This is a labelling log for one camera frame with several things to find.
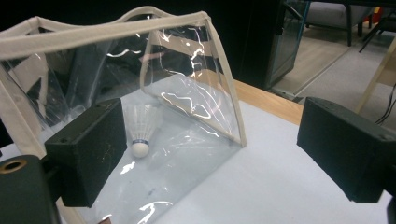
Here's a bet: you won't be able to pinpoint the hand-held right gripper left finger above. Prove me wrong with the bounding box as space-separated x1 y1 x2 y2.
44 98 128 208

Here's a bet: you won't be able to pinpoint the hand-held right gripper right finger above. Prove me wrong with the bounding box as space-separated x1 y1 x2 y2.
296 96 396 203

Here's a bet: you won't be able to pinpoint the white feather shuttlecock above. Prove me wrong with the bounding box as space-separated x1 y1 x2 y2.
126 104 163 159

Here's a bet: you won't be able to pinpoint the clear plastic bag beige trim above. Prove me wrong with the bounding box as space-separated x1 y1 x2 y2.
0 6 248 224

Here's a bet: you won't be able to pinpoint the wooden table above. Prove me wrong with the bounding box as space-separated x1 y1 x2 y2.
233 78 304 126

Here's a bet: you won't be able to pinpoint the black cabinet with glass side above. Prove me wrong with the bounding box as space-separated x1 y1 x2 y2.
239 0 311 94

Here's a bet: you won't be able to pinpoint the dark chair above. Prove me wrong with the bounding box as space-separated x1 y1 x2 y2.
304 0 376 48

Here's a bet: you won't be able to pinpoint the black floor cables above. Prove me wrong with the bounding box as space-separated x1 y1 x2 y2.
374 90 396 126

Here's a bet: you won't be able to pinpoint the light wooden frame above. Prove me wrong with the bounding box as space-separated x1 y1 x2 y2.
354 36 396 115

